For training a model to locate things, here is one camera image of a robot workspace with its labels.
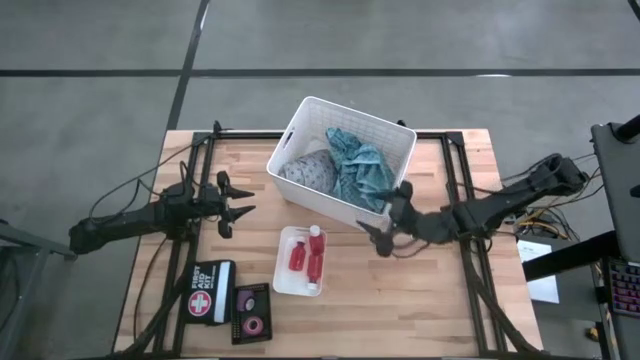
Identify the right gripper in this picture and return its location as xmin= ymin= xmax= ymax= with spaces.
xmin=355 ymin=180 xmax=458 ymax=259

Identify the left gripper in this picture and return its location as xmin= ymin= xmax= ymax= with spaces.
xmin=197 ymin=170 xmax=258 ymax=240

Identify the teal patterned cloth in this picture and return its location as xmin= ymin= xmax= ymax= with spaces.
xmin=325 ymin=127 xmax=397 ymax=214

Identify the red medicine bottle white cap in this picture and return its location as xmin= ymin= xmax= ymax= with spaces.
xmin=308 ymin=224 xmax=325 ymax=256
xmin=305 ymin=253 xmax=324 ymax=292
xmin=288 ymin=240 xmax=307 ymax=273

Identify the grey patterned cloth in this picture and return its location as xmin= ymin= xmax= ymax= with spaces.
xmin=278 ymin=148 xmax=339 ymax=195

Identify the small white plastic bin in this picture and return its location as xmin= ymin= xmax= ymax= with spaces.
xmin=272 ymin=225 xmax=329 ymax=298

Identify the large white perforated basket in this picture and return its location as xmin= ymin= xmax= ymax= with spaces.
xmin=265 ymin=95 xmax=418 ymax=232

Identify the pink bandage roll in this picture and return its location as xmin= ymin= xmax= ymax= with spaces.
xmin=241 ymin=315 xmax=265 ymax=336

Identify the black first aid kit pouch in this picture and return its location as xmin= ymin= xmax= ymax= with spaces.
xmin=179 ymin=259 xmax=236 ymax=326

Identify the small black mesh basket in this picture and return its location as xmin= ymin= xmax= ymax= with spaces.
xmin=230 ymin=282 xmax=274 ymax=346

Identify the white paper sheet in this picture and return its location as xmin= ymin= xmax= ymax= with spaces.
xmin=517 ymin=238 xmax=561 ymax=305

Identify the black desk beam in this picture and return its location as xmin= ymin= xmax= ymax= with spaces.
xmin=522 ymin=230 xmax=621 ymax=282

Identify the grey metal table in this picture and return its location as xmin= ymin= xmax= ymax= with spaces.
xmin=0 ymin=218 xmax=81 ymax=360

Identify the backlit computer keyboard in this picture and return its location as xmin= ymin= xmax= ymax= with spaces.
xmin=606 ymin=257 xmax=640 ymax=320

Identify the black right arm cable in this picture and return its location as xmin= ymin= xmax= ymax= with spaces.
xmin=388 ymin=238 xmax=432 ymax=260

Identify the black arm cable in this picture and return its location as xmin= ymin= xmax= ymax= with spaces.
xmin=388 ymin=238 xmax=432 ymax=260
xmin=88 ymin=119 xmax=224 ymax=221

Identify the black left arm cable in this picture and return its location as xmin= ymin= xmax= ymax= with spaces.
xmin=88 ymin=119 xmax=224 ymax=221

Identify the brown cable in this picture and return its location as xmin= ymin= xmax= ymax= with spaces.
xmin=132 ymin=234 xmax=170 ymax=341

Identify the yellow and black cable bundle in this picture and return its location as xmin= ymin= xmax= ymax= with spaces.
xmin=499 ymin=154 xmax=606 ymax=241

